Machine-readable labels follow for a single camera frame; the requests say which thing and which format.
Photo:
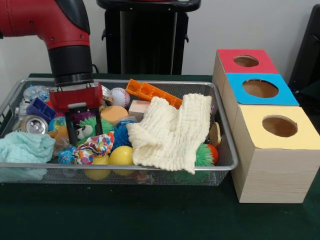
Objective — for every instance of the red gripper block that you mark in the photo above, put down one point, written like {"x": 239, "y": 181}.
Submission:
{"x": 77, "y": 98}

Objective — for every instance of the tan plush toy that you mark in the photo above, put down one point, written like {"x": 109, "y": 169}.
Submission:
{"x": 61, "y": 132}

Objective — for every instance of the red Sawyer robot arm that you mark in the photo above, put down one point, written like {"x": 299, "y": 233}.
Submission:
{"x": 50, "y": 30}

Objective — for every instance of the clear mesh bin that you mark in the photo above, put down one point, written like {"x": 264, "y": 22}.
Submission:
{"x": 220, "y": 172}

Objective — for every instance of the wooden box with three holes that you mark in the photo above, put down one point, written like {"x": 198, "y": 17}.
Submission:
{"x": 272, "y": 175}

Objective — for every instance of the green spiky toy with eyes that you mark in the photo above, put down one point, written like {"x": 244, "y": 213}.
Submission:
{"x": 86, "y": 125}

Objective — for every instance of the purple bumpy ball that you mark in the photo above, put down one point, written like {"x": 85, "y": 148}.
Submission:
{"x": 83, "y": 115}

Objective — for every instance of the colourful patterned cloth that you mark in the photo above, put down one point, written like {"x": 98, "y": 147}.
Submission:
{"x": 96, "y": 147}

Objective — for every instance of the small globe ball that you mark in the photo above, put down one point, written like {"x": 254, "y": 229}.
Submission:
{"x": 56, "y": 123}

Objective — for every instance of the yellow ball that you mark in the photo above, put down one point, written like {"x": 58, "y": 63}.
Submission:
{"x": 121, "y": 155}

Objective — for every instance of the silver drink can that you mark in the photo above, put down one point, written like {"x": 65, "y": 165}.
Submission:
{"x": 34, "y": 125}

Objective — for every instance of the light blue cloth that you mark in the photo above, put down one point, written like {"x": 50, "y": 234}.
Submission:
{"x": 25, "y": 147}

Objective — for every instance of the orange plastic block tray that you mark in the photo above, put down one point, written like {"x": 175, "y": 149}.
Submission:
{"x": 147, "y": 91}

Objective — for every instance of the cream knitted cloth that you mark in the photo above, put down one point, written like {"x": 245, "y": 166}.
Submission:
{"x": 165, "y": 135}

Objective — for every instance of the dark green table cloth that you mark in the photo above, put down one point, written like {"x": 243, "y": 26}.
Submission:
{"x": 125, "y": 215}
{"x": 313, "y": 91}

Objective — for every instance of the black chair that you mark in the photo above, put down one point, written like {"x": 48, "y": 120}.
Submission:
{"x": 310, "y": 50}

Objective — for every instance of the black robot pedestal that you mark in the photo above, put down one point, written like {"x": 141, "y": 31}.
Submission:
{"x": 140, "y": 37}

